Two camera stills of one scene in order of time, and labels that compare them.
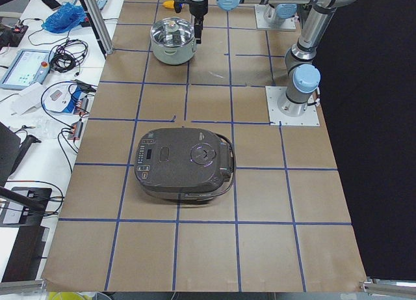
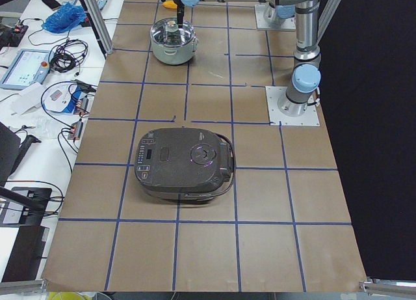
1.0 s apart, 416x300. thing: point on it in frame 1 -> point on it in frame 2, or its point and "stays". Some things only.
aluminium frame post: x=99 y=18 stays
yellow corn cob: x=169 y=4 stays
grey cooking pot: x=173 y=55 stays
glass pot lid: x=172 y=32 stays
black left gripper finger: x=200 y=21 -> x=181 y=12
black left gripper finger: x=197 y=30 -> x=179 y=16
